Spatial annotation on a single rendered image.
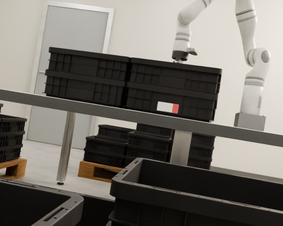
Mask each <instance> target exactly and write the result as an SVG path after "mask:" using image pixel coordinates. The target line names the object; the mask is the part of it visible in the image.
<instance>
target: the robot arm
mask: <svg viewBox="0 0 283 226"><path fill-rule="evenodd" d="M213 1H214V0H193V1H192V2H190V3H189V4H188V5H187V6H186V7H185V8H184V9H182V10H181V11H180V12H179V14H178V16H177V32H176V37H175V42H174V45H173V50H172V59H174V60H175V61H173V62H175V63H183V61H187V60H188V55H189V54H191V55H194V56H197V55H198V51H197V49H196V48H195V47H191V48H190V39H191V30H190V24H191V22H192V21H194V20H195V19H196V18H197V17H198V16H199V15H200V13H201V12H202V11H203V10H205V9H206V8H207V7H208V6H209V5H210V4H211V3H212V2H213ZM235 15H236V19H237V23H238V26H239V30H240V34H241V39H242V43H243V52H244V57H245V61H246V63H247V65H248V66H249V67H253V69H252V70H251V71H250V72H248V73H247V74H246V76H245V82H244V87H243V95H242V100H241V106H240V112H243V113H248V114H254V115H260V110H261V102H262V99H263V98H262V94H263V88H264V83H265V78H266V76H267V74H268V70H269V65H270V58H271V56H270V51H269V50H268V49H267V48H256V46H255V41H254V34H255V30H256V26H257V15H256V10H255V7H254V3H253V0H236V2H235Z"/></svg>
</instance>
